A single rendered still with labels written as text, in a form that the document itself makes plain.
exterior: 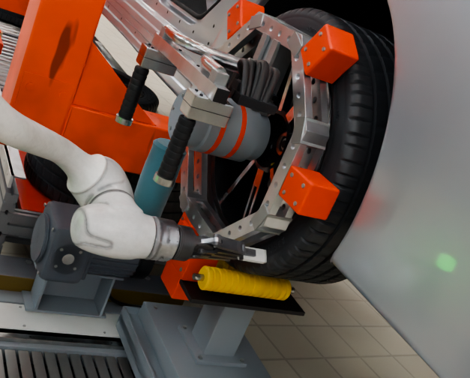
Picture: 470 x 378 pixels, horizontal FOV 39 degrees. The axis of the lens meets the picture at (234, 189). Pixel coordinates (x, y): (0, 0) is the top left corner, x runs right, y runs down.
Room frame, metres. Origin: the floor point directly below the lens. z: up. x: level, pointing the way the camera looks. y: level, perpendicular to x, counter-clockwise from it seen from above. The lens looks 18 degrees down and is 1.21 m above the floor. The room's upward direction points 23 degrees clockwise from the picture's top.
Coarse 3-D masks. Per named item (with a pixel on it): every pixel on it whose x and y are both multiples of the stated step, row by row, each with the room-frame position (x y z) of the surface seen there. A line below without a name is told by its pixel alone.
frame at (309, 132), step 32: (256, 32) 1.64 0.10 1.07; (288, 32) 1.50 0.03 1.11; (320, 96) 1.39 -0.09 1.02; (320, 128) 1.34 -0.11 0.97; (192, 160) 1.70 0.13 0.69; (288, 160) 1.33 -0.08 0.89; (192, 192) 1.64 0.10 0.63; (192, 224) 1.56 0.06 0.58; (224, 224) 1.55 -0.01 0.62; (256, 224) 1.33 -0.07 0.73; (288, 224) 1.35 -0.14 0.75
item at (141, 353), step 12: (132, 312) 1.78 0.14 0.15; (120, 324) 1.75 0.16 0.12; (132, 324) 1.69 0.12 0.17; (120, 336) 1.72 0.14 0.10; (132, 336) 1.66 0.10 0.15; (144, 336) 1.69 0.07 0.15; (132, 348) 1.64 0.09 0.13; (144, 348) 1.64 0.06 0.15; (132, 360) 1.62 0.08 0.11; (144, 360) 1.56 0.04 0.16; (156, 360) 1.61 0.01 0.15; (144, 372) 1.54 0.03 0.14; (156, 372) 1.55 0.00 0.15
